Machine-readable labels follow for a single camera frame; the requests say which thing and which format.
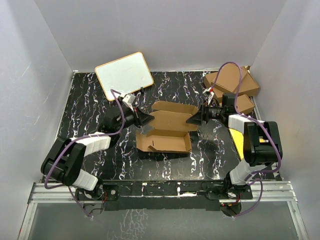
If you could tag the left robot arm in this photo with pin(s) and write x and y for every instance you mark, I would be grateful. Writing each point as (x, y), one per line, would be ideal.
(64, 161)

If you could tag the yellow booklet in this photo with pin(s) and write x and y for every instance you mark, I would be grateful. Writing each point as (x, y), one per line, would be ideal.
(238, 140)

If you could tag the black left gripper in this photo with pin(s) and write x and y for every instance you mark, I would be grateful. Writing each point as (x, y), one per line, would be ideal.
(142, 120)

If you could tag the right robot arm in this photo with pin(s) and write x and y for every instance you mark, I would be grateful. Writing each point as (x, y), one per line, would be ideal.
(261, 145)

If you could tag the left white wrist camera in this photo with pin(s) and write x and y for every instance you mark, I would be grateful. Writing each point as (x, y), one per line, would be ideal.
(128, 99)

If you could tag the cardboard box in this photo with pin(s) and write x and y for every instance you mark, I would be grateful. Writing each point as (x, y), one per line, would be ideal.
(229, 77)
(244, 104)
(248, 86)
(170, 131)

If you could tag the whiteboard with orange frame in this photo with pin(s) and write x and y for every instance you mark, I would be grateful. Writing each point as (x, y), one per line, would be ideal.
(127, 74)

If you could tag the aluminium rail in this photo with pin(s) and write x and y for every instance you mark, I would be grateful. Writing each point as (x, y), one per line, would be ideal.
(267, 191)

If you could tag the black base frame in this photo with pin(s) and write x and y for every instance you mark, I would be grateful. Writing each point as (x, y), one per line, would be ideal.
(166, 195)

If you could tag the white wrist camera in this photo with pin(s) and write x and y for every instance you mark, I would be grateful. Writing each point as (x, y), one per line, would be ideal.
(128, 99)
(209, 94)

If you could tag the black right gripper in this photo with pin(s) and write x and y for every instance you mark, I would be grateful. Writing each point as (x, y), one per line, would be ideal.
(197, 118)

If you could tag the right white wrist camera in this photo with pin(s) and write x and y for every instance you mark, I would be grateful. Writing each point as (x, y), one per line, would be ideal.
(209, 94)

